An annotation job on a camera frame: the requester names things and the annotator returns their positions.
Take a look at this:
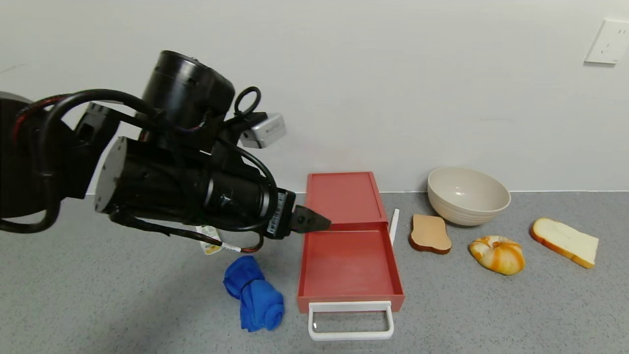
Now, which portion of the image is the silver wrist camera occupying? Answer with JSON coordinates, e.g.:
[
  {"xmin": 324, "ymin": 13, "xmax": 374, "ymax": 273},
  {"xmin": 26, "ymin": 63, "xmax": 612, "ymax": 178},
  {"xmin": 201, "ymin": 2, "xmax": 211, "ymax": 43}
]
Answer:
[{"xmin": 239, "ymin": 113, "xmax": 287, "ymax": 149}]

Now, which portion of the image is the blue rolled cloth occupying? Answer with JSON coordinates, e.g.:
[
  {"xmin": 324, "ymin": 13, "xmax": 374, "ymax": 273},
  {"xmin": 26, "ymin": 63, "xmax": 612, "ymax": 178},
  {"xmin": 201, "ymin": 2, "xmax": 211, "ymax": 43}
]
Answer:
[{"xmin": 223, "ymin": 255, "xmax": 285, "ymax": 332}]

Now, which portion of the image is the beige bowl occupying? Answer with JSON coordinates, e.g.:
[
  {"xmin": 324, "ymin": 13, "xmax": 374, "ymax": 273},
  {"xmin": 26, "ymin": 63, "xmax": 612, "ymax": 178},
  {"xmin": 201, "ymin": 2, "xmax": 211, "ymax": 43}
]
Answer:
[{"xmin": 427, "ymin": 167, "xmax": 512, "ymax": 227}]

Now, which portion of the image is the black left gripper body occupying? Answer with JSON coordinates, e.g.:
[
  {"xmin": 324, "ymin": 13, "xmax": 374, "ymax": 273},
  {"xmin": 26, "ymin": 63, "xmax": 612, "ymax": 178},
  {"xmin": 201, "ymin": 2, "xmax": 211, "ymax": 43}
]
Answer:
[{"xmin": 230, "ymin": 175, "xmax": 296, "ymax": 240}]

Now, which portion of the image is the brown toast slice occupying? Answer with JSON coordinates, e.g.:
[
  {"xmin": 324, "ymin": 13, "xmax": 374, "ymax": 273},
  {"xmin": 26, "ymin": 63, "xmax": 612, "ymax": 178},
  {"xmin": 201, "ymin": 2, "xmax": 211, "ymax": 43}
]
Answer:
[{"xmin": 409, "ymin": 214, "xmax": 452, "ymax": 255}]

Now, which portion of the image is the white bread slice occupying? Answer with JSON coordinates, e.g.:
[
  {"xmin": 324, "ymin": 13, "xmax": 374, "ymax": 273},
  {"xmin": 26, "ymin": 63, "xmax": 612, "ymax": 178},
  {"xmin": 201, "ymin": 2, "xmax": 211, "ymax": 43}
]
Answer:
[{"xmin": 530, "ymin": 218, "xmax": 600, "ymax": 269}]

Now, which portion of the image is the red drawer with white handle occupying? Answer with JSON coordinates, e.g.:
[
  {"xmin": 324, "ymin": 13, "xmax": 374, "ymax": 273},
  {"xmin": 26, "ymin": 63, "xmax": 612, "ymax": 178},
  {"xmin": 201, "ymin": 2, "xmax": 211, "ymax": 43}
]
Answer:
[{"xmin": 297, "ymin": 222, "xmax": 405, "ymax": 341}]

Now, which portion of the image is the small white yellow carton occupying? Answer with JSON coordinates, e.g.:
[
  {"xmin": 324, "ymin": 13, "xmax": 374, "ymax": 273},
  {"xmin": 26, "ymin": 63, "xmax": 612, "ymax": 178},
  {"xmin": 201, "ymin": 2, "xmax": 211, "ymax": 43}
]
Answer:
[{"xmin": 196, "ymin": 225, "xmax": 225, "ymax": 256}]

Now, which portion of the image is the orange glazed bread roll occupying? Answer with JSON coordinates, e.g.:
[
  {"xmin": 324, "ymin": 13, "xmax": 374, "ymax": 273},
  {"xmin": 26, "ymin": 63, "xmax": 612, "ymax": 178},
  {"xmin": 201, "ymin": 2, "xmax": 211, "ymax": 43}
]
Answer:
[{"xmin": 468, "ymin": 236, "xmax": 525, "ymax": 276}]

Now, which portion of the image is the white pen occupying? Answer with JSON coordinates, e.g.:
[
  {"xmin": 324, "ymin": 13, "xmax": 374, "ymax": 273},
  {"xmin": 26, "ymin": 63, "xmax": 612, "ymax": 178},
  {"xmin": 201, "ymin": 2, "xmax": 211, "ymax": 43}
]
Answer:
[{"xmin": 388, "ymin": 208, "xmax": 400, "ymax": 246}]

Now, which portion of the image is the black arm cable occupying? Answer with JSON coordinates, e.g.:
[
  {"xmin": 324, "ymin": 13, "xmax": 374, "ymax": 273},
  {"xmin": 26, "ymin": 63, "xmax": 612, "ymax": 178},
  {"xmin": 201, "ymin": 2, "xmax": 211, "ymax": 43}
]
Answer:
[{"xmin": 0, "ymin": 88, "xmax": 163, "ymax": 234}]

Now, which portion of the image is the white wall socket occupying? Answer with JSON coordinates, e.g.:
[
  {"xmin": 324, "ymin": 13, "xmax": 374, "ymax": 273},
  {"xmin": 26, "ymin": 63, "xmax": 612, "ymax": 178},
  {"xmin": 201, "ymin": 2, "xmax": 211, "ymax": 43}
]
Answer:
[{"xmin": 584, "ymin": 19, "xmax": 629, "ymax": 64}]

